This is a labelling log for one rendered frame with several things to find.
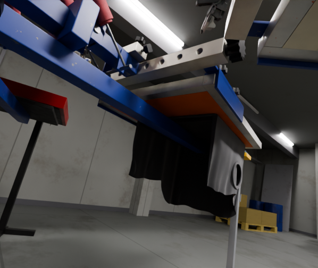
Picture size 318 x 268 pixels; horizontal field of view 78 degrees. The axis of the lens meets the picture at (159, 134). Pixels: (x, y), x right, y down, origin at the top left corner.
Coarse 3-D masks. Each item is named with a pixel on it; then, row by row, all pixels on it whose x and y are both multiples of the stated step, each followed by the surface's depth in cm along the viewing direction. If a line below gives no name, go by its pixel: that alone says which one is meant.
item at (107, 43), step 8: (104, 40) 60; (88, 48) 62; (96, 48) 61; (104, 48) 60; (112, 48) 62; (120, 48) 65; (104, 56) 64; (112, 56) 63; (128, 56) 68; (112, 64) 68; (128, 64) 68; (136, 64) 71; (128, 72) 71; (136, 72) 71
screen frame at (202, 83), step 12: (168, 84) 72; (180, 84) 68; (192, 84) 65; (204, 84) 62; (144, 96) 78; (156, 96) 76; (168, 96) 74; (216, 96) 68; (228, 108) 75; (132, 120) 112; (252, 132) 101; (252, 144) 113
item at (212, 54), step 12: (192, 48) 59; (204, 48) 56; (216, 48) 54; (156, 60) 67; (168, 60) 64; (180, 60) 60; (192, 60) 58; (204, 60) 57; (216, 60) 56; (228, 60) 56; (144, 72) 69; (156, 72) 67; (168, 72) 66; (180, 72) 65; (120, 84) 81; (132, 84) 79
